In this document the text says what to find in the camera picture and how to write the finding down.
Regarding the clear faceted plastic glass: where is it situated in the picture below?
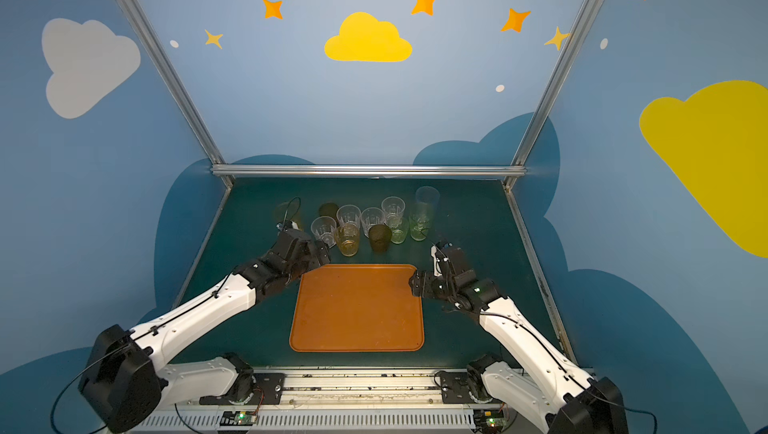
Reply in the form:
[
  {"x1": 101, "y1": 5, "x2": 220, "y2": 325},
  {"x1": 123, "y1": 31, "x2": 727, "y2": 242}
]
[{"x1": 310, "y1": 216, "x2": 337, "y2": 248}]

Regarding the short yellow plastic glass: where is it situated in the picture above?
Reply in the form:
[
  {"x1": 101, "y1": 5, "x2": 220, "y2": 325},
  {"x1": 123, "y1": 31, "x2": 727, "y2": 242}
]
[{"x1": 336, "y1": 222, "x2": 360, "y2": 257}]

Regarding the brown textured glass front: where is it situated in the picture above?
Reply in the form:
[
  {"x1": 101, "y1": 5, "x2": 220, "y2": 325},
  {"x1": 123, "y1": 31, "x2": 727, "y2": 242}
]
[{"x1": 368, "y1": 224, "x2": 392, "y2": 253}]

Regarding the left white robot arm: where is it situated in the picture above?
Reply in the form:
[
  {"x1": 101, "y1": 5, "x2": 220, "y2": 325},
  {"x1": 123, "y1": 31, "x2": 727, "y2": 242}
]
[{"x1": 78, "y1": 228, "x2": 330, "y2": 433}]

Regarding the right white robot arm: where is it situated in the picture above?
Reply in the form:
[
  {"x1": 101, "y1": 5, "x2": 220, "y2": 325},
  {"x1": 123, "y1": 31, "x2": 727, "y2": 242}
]
[{"x1": 409, "y1": 243, "x2": 629, "y2": 433}]

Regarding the orange plastic tray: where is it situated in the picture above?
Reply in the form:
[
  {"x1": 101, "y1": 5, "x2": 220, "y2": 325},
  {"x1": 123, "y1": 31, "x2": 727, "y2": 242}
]
[{"x1": 289, "y1": 264, "x2": 425, "y2": 353}]

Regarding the tall yellow plastic glass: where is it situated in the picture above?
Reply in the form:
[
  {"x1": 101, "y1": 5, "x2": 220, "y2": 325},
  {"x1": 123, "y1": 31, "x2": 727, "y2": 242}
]
[{"x1": 273, "y1": 198, "x2": 303, "y2": 230}]

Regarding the dark brown textured glass back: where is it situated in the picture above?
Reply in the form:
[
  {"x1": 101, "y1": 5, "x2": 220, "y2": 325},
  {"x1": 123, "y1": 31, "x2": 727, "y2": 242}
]
[{"x1": 318, "y1": 202, "x2": 339, "y2": 219}]

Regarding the clear ribbed glass left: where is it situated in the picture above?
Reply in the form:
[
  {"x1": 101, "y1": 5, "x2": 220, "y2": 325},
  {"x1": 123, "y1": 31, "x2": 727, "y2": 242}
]
[{"x1": 336, "y1": 204, "x2": 361, "y2": 228}]

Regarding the clear ribbed glass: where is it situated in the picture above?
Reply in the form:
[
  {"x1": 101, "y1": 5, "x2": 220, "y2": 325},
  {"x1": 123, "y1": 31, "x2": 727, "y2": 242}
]
[
  {"x1": 336, "y1": 204, "x2": 361, "y2": 228},
  {"x1": 381, "y1": 196, "x2": 406, "y2": 228},
  {"x1": 360, "y1": 207, "x2": 386, "y2": 237}
]

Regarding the short green glass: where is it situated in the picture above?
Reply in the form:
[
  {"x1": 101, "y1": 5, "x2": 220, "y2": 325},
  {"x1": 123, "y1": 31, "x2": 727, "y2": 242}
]
[{"x1": 387, "y1": 216, "x2": 409, "y2": 244}]

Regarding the clear ribbed glass middle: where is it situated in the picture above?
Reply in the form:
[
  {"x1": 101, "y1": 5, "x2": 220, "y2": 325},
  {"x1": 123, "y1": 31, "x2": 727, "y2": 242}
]
[{"x1": 360, "y1": 207, "x2": 386, "y2": 237}]

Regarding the tall green glass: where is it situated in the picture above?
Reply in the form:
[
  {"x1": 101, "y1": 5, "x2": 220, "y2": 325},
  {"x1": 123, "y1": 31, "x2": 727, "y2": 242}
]
[{"x1": 409, "y1": 202, "x2": 435, "y2": 241}]

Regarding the clear ribbed glass right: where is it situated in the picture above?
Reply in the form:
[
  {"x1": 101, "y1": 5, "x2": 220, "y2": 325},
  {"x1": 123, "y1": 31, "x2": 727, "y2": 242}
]
[{"x1": 381, "y1": 196, "x2": 406, "y2": 228}]

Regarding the right green circuit board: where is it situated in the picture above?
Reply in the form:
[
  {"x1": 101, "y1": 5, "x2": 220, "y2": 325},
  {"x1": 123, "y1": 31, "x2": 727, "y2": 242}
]
[{"x1": 472, "y1": 410, "x2": 511, "y2": 434}]

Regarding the green circuit board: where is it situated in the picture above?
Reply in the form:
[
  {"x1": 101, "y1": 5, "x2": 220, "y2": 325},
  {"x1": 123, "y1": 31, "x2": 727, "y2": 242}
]
[
  {"x1": 472, "y1": 410, "x2": 511, "y2": 434},
  {"x1": 219, "y1": 410, "x2": 259, "y2": 427}
]

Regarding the left green circuit board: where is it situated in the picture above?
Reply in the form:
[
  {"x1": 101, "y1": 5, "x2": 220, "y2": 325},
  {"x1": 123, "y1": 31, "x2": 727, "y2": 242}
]
[{"x1": 219, "y1": 410, "x2": 259, "y2": 427}]

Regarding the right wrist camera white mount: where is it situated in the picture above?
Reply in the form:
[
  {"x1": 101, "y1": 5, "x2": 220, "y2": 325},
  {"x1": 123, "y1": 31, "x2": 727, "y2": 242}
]
[{"x1": 430, "y1": 244, "x2": 446, "y2": 277}]

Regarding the horizontal aluminium back rail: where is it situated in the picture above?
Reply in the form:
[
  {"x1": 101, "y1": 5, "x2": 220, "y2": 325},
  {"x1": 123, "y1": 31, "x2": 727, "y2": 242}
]
[{"x1": 211, "y1": 163, "x2": 526, "y2": 178}]

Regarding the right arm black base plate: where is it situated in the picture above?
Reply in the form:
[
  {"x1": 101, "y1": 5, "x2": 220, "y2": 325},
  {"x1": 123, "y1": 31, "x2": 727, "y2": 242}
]
[{"x1": 433, "y1": 370, "x2": 478, "y2": 404}]

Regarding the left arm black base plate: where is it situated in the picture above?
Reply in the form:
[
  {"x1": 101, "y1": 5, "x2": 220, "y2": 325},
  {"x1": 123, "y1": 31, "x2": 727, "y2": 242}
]
[{"x1": 199, "y1": 372, "x2": 286, "y2": 406}]

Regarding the left aluminium frame post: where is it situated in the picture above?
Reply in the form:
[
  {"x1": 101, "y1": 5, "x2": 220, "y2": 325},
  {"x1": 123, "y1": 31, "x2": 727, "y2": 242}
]
[{"x1": 116, "y1": 0, "x2": 225, "y2": 167}]

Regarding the aluminium frame post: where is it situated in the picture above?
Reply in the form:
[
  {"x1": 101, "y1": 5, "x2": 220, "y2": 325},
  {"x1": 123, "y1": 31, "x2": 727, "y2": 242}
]
[
  {"x1": 503, "y1": 0, "x2": 605, "y2": 194},
  {"x1": 116, "y1": 0, "x2": 225, "y2": 167}
]

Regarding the right aluminium frame post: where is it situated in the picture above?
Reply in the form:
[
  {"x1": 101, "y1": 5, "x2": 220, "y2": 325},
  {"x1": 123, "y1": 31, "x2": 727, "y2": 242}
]
[{"x1": 503, "y1": 0, "x2": 605, "y2": 194}]

